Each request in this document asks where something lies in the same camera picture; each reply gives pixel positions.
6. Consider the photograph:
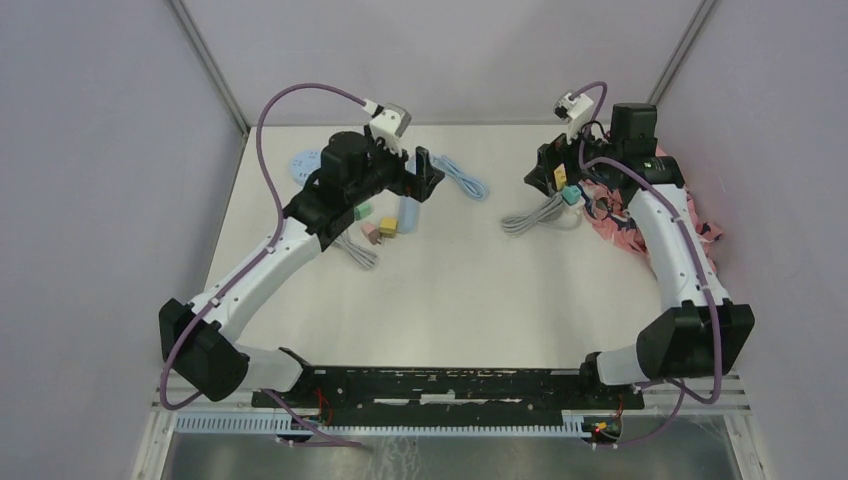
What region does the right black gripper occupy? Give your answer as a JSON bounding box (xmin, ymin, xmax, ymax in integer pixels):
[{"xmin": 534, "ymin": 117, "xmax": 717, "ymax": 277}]
[{"xmin": 525, "ymin": 112, "xmax": 623, "ymax": 197}]

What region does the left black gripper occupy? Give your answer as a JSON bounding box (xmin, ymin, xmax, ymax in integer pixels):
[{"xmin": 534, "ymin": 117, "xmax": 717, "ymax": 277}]
[{"xmin": 348, "ymin": 125, "xmax": 443, "ymax": 207}]

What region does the yellow plug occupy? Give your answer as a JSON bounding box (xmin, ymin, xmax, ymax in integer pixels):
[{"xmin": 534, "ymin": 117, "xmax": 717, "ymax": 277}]
[
  {"xmin": 552, "ymin": 164, "xmax": 568, "ymax": 191},
  {"xmin": 378, "ymin": 217, "xmax": 398, "ymax": 238}
]

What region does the green plug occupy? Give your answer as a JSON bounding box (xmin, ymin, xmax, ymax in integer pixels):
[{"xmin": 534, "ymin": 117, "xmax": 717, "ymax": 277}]
[{"xmin": 354, "ymin": 202, "xmax": 373, "ymax": 221}]

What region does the teal plug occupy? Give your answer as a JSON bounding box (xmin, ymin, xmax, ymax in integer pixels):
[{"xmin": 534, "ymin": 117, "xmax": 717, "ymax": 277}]
[{"xmin": 560, "ymin": 185, "xmax": 582, "ymax": 206}]

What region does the pink plug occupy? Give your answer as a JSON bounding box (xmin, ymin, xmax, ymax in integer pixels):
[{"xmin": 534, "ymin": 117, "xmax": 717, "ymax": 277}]
[{"xmin": 360, "ymin": 222, "xmax": 382, "ymax": 245}]

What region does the round blue power socket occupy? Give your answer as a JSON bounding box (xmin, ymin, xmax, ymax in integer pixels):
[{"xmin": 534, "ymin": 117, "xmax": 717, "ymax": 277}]
[{"xmin": 289, "ymin": 149, "xmax": 321, "ymax": 186}]

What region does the long blue power strip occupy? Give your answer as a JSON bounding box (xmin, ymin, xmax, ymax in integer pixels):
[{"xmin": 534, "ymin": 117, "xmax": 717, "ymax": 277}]
[{"xmin": 397, "ymin": 196, "xmax": 421, "ymax": 234}]

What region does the white power strip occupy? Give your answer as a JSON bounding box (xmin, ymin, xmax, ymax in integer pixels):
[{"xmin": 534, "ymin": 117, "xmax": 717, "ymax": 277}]
[{"xmin": 563, "ymin": 195, "xmax": 586, "ymax": 216}]

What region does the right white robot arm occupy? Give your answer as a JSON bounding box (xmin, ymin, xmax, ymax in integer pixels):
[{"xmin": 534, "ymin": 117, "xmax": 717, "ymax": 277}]
[{"xmin": 524, "ymin": 94, "xmax": 755, "ymax": 408}]

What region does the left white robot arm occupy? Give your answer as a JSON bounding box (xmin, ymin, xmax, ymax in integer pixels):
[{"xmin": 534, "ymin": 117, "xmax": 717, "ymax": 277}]
[{"xmin": 158, "ymin": 131, "xmax": 444, "ymax": 407}]

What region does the pink patterned cloth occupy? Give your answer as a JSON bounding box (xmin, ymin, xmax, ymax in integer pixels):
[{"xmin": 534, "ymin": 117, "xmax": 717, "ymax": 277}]
[{"xmin": 582, "ymin": 132, "xmax": 725, "ymax": 273}]

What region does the blue bundled strip cable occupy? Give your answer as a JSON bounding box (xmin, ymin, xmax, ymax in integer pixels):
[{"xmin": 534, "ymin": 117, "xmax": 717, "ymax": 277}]
[{"xmin": 430, "ymin": 154, "xmax": 492, "ymax": 203}]

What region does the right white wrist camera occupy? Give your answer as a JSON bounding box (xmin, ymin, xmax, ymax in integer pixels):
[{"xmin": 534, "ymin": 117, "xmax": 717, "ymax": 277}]
[{"xmin": 553, "ymin": 92, "xmax": 595, "ymax": 144}]

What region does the grey bundled cable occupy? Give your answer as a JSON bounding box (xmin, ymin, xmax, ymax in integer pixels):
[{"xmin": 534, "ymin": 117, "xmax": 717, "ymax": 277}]
[{"xmin": 334, "ymin": 235, "xmax": 379, "ymax": 271}]

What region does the grey cable of white strip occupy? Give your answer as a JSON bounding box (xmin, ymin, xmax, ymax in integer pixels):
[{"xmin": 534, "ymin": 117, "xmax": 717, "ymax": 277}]
[{"xmin": 500, "ymin": 195, "xmax": 584, "ymax": 240}]

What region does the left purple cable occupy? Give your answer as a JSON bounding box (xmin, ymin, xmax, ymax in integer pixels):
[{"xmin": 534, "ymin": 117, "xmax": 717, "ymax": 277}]
[{"xmin": 160, "ymin": 83, "xmax": 372, "ymax": 452}]

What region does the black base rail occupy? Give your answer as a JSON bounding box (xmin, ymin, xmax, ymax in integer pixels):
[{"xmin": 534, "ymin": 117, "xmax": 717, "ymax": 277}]
[{"xmin": 280, "ymin": 366, "xmax": 645, "ymax": 427}]

